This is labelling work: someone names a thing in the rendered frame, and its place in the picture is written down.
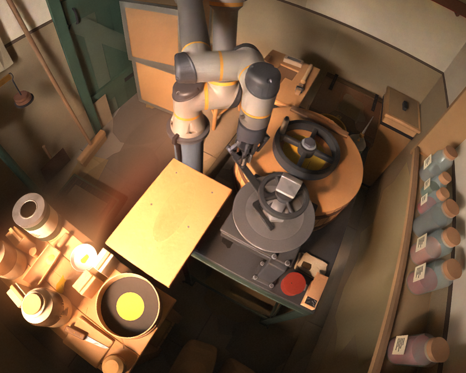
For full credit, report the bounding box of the reddish corked jar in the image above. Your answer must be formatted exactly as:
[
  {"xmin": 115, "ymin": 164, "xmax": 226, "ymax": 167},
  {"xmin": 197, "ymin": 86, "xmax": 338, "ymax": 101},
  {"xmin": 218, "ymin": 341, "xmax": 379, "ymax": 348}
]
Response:
[
  {"xmin": 387, "ymin": 332, "xmax": 451, "ymax": 367},
  {"xmin": 406, "ymin": 258, "xmax": 463, "ymax": 296},
  {"xmin": 417, "ymin": 186, "xmax": 451, "ymax": 214},
  {"xmin": 409, "ymin": 226, "xmax": 462, "ymax": 266}
]

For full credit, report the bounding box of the wooden broom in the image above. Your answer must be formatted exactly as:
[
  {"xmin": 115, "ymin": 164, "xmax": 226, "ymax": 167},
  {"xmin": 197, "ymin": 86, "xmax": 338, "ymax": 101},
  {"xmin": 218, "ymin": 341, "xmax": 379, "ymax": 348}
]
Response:
[{"xmin": 0, "ymin": 0, "xmax": 107, "ymax": 166}]

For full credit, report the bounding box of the small wooden card box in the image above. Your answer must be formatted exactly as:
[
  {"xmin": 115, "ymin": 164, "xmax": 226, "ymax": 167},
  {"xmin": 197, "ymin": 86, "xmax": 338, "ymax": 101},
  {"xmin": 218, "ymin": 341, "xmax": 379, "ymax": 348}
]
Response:
[{"xmin": 295, "ymin": 251, "xmax": 330, "ymax": 311}]

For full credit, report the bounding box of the orange wooden cabinet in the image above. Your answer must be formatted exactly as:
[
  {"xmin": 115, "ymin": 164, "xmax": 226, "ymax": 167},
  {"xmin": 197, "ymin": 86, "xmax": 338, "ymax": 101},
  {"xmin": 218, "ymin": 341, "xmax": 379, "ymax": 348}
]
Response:
[{"xmin": 119, "ymin": 0, "xmax": 220, "ymax": 115}]

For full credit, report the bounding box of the dark floor hatch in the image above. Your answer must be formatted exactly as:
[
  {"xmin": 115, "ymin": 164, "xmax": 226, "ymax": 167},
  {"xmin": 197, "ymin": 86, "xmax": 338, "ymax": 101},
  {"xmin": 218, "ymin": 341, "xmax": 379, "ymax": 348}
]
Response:
[{"xmin": 310, "ymin": 72, "xmax": 384, "ymax": 133}]

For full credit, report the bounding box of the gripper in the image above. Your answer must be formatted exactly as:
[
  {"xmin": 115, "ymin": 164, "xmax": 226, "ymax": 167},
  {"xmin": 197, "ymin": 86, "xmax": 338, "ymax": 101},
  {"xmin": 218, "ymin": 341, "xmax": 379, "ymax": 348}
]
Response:
[{"xmin": 226, "ymin": 119, "xmax": 270, "ymax": 168}]

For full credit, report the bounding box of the wooden stool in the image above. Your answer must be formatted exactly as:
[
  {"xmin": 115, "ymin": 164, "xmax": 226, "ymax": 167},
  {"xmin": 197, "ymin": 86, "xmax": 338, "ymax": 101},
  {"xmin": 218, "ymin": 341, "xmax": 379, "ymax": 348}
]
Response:
[{"xmin": 170, "ymin": 338, "xmax": 258, "ymax": 373}]

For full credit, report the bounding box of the hanging brown weight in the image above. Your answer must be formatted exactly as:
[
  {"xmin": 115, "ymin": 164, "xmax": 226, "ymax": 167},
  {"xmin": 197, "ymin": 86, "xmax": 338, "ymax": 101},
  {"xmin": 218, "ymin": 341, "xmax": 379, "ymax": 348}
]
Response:
[{"xmin": 7, "ymin": 72, "xmax": 36, "ymax": 109}]

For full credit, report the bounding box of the green wooden door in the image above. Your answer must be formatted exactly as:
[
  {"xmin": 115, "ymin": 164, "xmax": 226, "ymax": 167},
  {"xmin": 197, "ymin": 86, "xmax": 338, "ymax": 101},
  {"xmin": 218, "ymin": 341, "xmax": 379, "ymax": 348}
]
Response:
[{"xmin": 38, "ymin": 0, "xmax": 150, "ymax": 133}]

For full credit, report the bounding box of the grey oil can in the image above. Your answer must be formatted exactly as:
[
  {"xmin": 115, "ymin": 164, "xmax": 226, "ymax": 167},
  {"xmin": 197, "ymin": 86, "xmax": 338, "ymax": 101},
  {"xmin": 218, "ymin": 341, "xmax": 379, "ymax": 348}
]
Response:
[{"xmin": 348, "ymin": 116, "xmax": 374, "ymax": 155}]

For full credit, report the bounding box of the dark spoked pulley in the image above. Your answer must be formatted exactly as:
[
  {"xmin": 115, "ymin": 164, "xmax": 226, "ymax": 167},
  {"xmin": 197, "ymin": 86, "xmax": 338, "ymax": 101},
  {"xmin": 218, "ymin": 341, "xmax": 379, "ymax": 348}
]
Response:
[{"xmin": 257, "ymin": 172, "xmax": 311, "ymax": 221}]

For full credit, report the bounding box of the grey round lock ring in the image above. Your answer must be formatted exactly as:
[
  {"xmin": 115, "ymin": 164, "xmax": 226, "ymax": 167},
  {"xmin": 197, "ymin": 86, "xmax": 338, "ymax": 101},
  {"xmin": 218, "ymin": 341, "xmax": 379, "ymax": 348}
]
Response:
[{"xmin": 231, "ymin": 177, "xmax": 316, "ymax": 253}]

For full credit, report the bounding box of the round tub with yellow disc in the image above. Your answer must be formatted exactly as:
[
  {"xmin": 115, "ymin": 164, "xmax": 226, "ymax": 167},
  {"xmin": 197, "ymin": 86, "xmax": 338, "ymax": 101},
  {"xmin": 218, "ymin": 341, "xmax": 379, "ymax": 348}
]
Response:
[{"xmin": 95, "ymin": 272, "xmax": 161, "ymax": 340}]

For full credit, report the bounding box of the dark spanner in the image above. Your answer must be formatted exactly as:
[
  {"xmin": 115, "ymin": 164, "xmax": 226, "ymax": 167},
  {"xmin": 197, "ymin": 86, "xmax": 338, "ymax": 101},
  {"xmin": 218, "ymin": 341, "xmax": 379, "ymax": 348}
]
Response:
[{"xmin": 236, "ymin": 160, "xmax": 276, "ymax": 231}]

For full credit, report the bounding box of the small cork-topped jar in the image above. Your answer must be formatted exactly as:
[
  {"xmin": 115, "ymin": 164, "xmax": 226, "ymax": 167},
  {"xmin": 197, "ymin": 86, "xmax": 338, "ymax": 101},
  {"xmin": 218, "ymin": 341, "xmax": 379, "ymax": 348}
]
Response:
[{"xmin": 100, "ymin": 355, "xmax": 126, "ymax": 373}]

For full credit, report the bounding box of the red round disc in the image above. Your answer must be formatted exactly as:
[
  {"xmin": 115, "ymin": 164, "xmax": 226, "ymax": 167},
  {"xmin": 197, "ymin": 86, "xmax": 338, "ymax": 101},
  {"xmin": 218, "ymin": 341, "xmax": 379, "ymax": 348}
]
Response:
[{"xmin": 280, "ymin": 271, "xmax": 308, "ymax": 296}]

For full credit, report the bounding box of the wooden crate table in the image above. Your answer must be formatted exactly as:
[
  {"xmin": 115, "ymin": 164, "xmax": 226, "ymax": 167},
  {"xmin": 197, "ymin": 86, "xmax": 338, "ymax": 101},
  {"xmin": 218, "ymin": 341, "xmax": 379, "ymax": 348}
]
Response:
[{"xmin": 0, "ymin": 220, "xmax": 178, "ymax": 373}]

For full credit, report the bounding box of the wooden box with dark knob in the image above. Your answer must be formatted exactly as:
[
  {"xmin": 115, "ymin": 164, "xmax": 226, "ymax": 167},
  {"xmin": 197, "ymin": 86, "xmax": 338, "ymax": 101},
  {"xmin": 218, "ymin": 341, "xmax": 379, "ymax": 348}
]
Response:
[{"xmin": 363, "ymin": 85, "xmax": 422, "ymax": 186}]

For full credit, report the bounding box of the jar with grey ring lid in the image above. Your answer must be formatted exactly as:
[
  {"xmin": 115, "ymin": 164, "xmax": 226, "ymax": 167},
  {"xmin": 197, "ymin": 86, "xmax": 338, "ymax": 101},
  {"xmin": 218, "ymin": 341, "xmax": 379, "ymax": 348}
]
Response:
[{"xmin": 11, "ymin": 191, "xmax": 60, "ymax": 241}]

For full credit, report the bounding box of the pale labelled jar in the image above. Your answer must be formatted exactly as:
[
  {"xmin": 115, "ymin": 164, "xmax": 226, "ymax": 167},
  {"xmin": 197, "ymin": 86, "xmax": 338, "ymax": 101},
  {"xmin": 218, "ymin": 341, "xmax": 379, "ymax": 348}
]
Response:
[
  {"xmin": 0, "ymin": 238, "xmax": 28, "ymax": 280},
  {"xmin": 21, "ymin": 287, "xmax": 73, "ymax": 328}
]

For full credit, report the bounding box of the grey metal mill base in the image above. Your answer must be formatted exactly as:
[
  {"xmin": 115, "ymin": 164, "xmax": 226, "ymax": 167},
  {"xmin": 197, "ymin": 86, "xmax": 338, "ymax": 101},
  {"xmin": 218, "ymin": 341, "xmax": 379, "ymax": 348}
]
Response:
[{"xmin": 220, "ymin": 208, "xmax": 301, "ymax": 288}]

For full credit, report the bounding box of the round wooden mill tub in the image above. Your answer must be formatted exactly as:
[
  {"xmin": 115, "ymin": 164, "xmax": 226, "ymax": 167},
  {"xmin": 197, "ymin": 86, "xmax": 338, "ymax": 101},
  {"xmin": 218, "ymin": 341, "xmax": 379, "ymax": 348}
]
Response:
[{"xmin": 232, "ymin": 107, "xmax": 364, "ymax": 230}]

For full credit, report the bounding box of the wooden workbench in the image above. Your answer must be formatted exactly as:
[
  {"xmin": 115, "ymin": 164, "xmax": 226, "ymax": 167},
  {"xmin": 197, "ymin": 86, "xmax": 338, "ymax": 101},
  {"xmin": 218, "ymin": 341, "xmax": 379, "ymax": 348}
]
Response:
[{"xmin": 262, "ymin": 49, "xmax": 322, "ymax": 109}]

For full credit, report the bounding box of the grey metal block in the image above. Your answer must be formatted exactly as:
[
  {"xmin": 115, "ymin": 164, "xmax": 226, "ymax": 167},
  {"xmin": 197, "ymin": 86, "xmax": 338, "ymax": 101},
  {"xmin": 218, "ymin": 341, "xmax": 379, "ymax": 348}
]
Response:
[{"xmin": 275, "ymin": 172, "xmax": 305, "ymax": 203}]

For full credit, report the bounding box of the wooden wall shelf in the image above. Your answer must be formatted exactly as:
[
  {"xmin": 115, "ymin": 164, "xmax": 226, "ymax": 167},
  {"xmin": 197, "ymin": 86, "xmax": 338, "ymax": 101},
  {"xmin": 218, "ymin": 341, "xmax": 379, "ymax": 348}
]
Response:
[{"xmin": 367, "ymin": 145, "xmax": 457, "ymax": 373}]

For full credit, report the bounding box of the dark floor frame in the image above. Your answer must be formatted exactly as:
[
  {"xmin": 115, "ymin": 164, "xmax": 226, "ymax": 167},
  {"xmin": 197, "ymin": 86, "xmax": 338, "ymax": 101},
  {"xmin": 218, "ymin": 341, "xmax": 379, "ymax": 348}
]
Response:
[{"xmin": 59, "ymin": 173, "xmax": 128, "ymax": 227}]

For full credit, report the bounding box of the wooden-handled knife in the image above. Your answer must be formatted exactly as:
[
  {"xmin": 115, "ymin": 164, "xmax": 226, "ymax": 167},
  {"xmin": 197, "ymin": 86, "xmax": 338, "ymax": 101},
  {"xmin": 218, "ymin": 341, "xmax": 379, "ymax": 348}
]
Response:
[{"xmin": 64, "ymin": 325, "xmax": 110, "ymax": 350}]

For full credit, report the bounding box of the yellow wooden board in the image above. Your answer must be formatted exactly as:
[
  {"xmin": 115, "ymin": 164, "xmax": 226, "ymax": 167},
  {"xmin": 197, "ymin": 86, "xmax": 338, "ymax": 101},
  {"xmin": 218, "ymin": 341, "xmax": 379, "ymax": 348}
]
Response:
[{"xmin": 105, "ymin": 158, "xmax": 234, "ymax": 288}]

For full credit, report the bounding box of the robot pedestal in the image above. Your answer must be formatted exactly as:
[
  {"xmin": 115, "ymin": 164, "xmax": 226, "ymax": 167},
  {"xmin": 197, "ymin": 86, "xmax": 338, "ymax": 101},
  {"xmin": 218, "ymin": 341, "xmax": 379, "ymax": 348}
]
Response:
[{"xmin": 172, "ymin": 130, "xmax": 206, "ymax": 174}]

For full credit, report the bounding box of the black handwheel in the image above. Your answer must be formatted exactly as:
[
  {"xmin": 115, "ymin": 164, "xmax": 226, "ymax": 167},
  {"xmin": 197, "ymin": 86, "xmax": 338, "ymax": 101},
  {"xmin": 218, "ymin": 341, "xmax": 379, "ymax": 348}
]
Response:
[{"xmin": 272, "ymin": 119, "xmax": 341, "ymax": 182}]

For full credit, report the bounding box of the grey-blue corked jar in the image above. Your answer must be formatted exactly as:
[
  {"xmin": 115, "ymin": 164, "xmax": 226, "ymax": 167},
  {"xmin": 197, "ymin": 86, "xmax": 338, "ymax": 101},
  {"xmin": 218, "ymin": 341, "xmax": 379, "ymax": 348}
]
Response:
[
  {"xmin": 412, "ymin": 198, "xmax": 460, "ymax": 237},
  {"xmin": 419, "ymin": 145, "xmax": 459, "ymax": 183},
  {"xmin": 421, "ymin": 171, "xmax": 453, "ymax": 194}
]

